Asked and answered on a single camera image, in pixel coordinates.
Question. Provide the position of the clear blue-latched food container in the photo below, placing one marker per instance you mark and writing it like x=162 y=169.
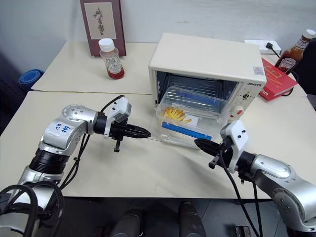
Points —
x=197 y=108

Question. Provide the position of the yellow french fries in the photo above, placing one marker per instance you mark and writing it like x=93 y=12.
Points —
x=174 y=114

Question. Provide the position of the red hardcover book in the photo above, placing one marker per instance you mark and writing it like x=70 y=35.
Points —
x=276 y=79

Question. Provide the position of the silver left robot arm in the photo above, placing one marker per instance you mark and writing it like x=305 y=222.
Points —
x=58 y=133

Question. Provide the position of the white power strip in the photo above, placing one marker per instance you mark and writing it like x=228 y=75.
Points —
x=259 y=44

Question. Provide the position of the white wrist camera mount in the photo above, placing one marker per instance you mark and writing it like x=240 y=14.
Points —
x=238 y=134
x=119 y=108

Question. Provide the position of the clear ketchup bottle white cap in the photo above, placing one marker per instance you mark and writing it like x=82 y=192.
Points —
x=112 y=61

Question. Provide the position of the dark rounded shape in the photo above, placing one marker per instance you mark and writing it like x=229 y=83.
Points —
x=128 y=222

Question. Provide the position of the small dark rectangular object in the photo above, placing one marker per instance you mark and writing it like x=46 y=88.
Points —
x=243 y=231

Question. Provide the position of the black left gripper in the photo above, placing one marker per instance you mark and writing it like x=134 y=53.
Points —
x=118 y=130

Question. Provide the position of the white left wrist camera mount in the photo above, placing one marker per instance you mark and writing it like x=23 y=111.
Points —
x=119 y=108

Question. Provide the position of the cream toaster oven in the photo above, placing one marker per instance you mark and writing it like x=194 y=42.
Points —
x=205 y=58

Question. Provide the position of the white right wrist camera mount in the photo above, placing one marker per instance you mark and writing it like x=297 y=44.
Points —
x=238 y=134

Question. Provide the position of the black object beside table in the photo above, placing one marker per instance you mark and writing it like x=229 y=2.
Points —
x=308 y=71

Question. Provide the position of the dark fabric seat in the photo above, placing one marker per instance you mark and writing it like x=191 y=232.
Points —
x=10 y=96

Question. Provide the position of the maroon framed flower picture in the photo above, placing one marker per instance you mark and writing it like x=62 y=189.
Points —
x=101 y=21

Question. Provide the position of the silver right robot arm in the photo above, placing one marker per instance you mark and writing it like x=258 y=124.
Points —
x=284 y=177

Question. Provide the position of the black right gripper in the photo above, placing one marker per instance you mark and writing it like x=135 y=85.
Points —
x=224 y=153

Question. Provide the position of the dark Heinz ketchup bottle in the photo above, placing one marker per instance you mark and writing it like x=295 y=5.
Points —
x=292 y=55

